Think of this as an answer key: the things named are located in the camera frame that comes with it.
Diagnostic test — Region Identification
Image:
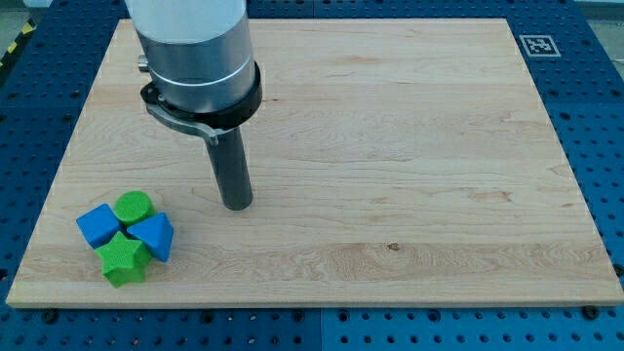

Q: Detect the green cylinder block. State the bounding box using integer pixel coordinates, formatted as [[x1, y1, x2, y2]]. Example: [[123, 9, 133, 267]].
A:
[[113, 190, 155, 226]]

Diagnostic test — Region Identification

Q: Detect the wooden board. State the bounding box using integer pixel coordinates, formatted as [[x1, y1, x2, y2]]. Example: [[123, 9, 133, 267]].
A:
[[7, 19, 623, 309]]

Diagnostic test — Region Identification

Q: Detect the yellow black hazard tape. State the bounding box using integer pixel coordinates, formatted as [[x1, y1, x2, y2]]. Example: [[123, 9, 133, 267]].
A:
[[1, 18, 37, 71]]

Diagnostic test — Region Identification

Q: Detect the white fiducial marker tag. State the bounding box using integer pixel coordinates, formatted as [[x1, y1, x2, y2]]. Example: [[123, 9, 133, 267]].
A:
[[520, 34, 561, 58]]

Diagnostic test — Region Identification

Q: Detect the blue triangular block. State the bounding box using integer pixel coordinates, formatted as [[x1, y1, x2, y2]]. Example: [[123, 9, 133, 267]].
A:
[[127, 213, 175, 262]]

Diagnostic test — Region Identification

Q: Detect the green star block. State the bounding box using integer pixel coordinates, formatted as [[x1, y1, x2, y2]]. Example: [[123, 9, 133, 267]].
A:
[[95, 231, 152, 288]]

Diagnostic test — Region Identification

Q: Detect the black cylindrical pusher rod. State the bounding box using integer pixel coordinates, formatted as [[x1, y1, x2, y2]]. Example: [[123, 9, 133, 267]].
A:
[[207, 128, 253, 211]]

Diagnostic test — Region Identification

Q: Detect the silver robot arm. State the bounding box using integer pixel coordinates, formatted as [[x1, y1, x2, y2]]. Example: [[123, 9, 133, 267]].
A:
[[126, 0, 262, 145]]

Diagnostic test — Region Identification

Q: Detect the blue cube block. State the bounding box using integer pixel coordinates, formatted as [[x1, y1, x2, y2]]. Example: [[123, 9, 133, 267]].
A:
[[76, 204, 124, 249]]

